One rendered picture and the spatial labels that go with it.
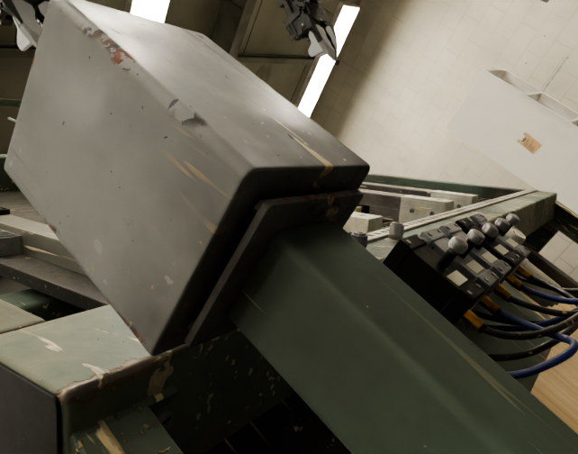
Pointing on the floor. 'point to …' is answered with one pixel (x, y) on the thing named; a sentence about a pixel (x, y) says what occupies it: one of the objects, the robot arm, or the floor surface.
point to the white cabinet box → (529, 136)
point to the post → (383, 356)
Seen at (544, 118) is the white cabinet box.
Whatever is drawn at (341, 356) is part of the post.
